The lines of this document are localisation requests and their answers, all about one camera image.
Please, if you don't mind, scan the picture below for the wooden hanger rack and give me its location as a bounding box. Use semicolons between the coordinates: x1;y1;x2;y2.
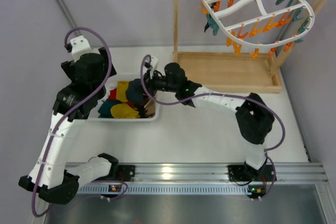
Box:
173;0;327;93

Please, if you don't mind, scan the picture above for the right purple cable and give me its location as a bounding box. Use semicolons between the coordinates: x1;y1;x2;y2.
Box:
140;55;286;200

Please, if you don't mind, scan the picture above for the white round clip hanger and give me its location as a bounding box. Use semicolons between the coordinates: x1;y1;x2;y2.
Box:
200;0;315;59

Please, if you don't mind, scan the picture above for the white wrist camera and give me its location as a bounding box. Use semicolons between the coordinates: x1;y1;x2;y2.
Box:
65;35;93;62
145;55;159;79

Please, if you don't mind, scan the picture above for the purple cable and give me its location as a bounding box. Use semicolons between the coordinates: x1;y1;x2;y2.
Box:
140;55;286;200
31;26;129;217

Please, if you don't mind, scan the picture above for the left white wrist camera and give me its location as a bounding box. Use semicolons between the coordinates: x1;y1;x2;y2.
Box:
65;35;93;62

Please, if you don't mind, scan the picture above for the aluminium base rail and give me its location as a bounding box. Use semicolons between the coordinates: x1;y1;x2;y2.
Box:
70;163;328;199

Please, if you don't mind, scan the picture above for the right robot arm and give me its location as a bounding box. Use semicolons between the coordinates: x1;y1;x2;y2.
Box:
143;62;275;176

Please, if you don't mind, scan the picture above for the red sock in basket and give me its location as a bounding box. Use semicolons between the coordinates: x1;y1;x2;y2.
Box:
108;89;117;100

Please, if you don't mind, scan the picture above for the navy sock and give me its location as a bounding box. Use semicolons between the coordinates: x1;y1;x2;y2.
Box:
125;79;145;104
98;100;120;119

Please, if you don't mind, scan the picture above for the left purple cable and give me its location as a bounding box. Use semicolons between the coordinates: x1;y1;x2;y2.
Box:
31;26;129;217

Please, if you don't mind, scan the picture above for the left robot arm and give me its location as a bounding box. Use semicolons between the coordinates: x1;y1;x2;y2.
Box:
18;47;119;205

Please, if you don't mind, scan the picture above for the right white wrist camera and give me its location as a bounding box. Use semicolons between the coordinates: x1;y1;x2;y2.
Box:
145;55;159;79

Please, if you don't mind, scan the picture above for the white plastic basket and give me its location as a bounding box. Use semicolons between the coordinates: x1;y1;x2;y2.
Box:
89;73;160;122

